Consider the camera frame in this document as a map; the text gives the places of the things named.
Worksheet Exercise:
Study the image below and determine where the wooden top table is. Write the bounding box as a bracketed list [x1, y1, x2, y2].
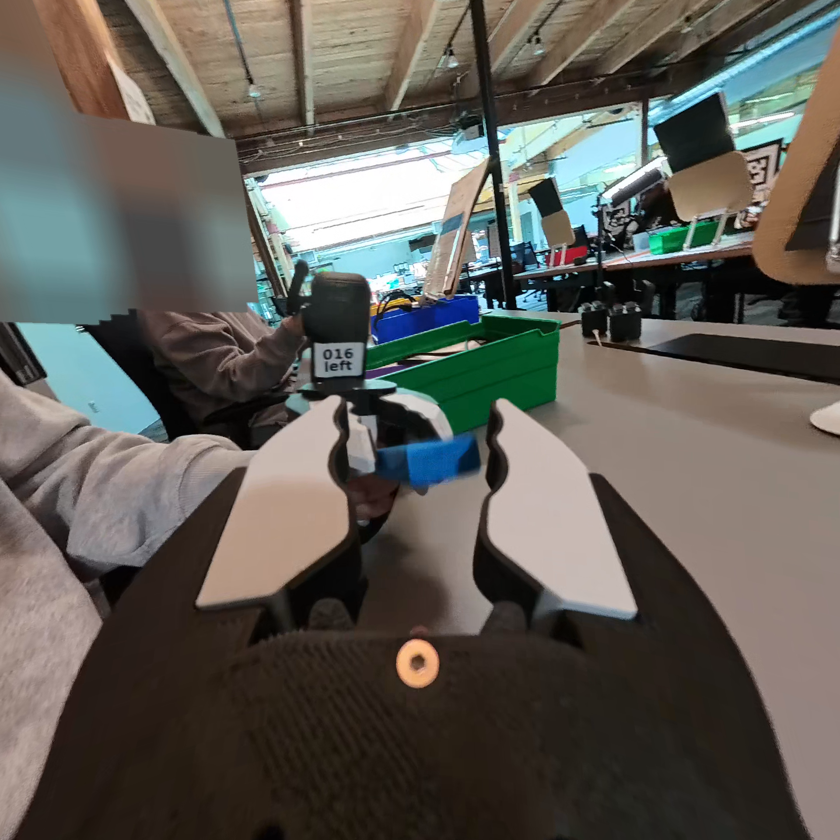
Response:
[515, 233, 756, 280]

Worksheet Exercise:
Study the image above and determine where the cardboard sign board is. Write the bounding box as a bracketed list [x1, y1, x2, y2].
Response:
[423, 157, 493, 299]

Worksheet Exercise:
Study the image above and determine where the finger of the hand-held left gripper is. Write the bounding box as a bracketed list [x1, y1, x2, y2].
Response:
[346, 412, 379, 479]
[377, 389, 455, 442]

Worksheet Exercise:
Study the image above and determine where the wooden column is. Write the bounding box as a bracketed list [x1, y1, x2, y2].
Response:
[36, 0, 129, 119]

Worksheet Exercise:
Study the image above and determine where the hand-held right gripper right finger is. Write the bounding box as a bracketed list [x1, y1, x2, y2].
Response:
[474, 398, 639, 624]

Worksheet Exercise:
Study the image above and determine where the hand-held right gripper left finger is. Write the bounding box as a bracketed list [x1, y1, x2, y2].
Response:
[196, 395, 361, 631]

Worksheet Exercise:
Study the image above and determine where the person's left forearm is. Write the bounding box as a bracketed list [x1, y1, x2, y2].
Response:
[0, 374, 247, 578]

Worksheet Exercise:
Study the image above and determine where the distant green bin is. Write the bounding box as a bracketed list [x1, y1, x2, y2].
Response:
[648, 220, 723, 256]

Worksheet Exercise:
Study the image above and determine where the black office chair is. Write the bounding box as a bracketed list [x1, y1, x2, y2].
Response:
[79, 322, 290, 454]

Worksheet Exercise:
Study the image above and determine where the person's left hand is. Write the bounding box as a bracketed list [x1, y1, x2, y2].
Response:
[354, 476, 400, 526]

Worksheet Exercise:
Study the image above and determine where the blue plastic bin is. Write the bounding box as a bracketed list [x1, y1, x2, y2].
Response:
[371, 294, 481, 345]

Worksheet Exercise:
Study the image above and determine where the black pole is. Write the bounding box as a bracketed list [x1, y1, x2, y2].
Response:
[469, 0, 519, 309]

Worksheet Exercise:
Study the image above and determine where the blue wooden block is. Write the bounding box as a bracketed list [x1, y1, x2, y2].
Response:
[375, 434, 481, 488]

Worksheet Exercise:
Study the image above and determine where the grey desk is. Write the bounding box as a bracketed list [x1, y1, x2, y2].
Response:
[282, 315, 840, 840]

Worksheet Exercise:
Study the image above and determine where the small marker sign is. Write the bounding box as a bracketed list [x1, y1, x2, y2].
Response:
[742, 139, 783, 191]

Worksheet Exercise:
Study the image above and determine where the green plastic bin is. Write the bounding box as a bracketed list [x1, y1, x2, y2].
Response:
[364, 311, 562, 435]

